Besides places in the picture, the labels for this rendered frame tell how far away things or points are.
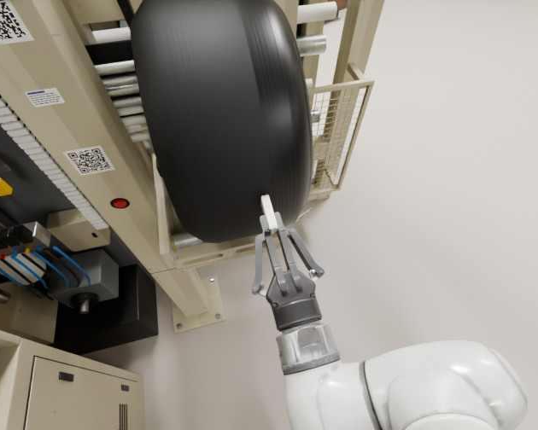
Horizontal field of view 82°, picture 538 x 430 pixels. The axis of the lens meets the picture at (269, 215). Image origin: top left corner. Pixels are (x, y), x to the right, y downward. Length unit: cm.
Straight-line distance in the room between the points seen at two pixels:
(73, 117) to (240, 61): 34
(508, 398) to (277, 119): 48
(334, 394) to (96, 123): 62
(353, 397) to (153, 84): 54
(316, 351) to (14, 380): 75
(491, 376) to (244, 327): 143
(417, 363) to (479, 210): 210
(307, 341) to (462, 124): 275
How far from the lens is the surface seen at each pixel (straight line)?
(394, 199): 229
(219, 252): 97
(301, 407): 49
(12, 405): 101
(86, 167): 80
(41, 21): 62
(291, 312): 49
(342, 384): 47
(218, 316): 177
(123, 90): 115
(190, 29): 61
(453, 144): 286
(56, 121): 72
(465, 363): 45
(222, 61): 57
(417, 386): 44
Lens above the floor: 172
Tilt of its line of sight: 57 degrees down
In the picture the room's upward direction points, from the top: straight up
